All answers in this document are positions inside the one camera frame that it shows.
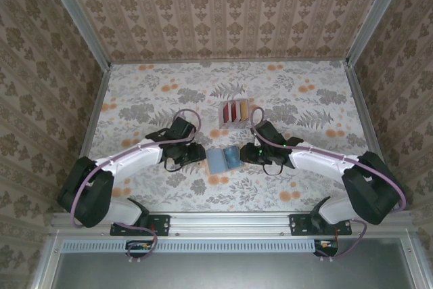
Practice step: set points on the dark blue credit card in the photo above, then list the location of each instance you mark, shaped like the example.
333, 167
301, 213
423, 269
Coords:
233, 158

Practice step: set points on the light blue card holder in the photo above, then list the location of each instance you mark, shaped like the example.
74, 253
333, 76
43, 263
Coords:
216, 162

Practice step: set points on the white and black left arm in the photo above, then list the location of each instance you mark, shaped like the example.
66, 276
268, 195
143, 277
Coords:
135, 163

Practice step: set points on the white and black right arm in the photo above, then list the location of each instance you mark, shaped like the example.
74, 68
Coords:
318, 163

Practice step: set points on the bright red credit card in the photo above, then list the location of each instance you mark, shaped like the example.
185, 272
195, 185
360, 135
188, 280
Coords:
234, 112

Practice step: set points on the yellow credit card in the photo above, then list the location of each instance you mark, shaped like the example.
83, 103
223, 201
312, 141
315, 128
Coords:
244, 110

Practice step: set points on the dark red credit card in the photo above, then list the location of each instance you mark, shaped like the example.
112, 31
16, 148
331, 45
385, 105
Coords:
227, 113

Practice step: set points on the long aluminium beam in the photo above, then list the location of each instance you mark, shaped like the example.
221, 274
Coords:
230, 221

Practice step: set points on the black connector box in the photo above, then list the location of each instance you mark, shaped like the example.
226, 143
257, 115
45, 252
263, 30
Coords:
138, 250
326, 250

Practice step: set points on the grey metal sheet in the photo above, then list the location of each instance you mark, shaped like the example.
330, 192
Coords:
230, 272

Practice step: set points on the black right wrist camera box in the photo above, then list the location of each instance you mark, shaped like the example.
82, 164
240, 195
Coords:
269, 132

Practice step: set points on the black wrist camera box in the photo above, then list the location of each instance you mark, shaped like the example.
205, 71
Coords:
269, 132
182, 130

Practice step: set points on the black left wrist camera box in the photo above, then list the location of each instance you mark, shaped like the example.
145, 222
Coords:
182, 130

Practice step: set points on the aluminium side rail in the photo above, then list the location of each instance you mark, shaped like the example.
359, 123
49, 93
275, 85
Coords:
98, 99
359, 99

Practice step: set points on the aluminium frame post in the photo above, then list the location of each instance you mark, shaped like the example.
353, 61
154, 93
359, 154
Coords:
373, 15
78, 15

